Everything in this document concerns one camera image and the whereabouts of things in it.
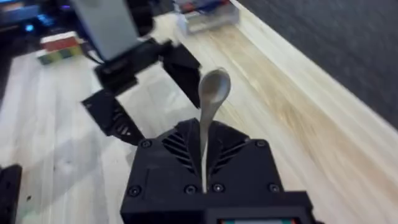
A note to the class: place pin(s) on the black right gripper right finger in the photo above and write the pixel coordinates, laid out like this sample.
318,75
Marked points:
242,168

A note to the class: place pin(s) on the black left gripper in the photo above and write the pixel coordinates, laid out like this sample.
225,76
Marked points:
124,68

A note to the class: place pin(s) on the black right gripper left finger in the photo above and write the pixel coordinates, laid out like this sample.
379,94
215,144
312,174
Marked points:
168,168

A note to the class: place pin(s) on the grey spoon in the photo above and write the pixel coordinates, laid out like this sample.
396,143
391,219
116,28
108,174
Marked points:
214,87

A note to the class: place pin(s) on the toy blocks on green board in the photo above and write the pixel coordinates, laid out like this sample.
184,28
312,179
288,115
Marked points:
59,46

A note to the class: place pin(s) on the clear box with contents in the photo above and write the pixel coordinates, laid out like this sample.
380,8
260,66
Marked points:
206,14

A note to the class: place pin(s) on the black rail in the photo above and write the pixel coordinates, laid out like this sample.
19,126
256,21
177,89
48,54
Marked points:
9,196

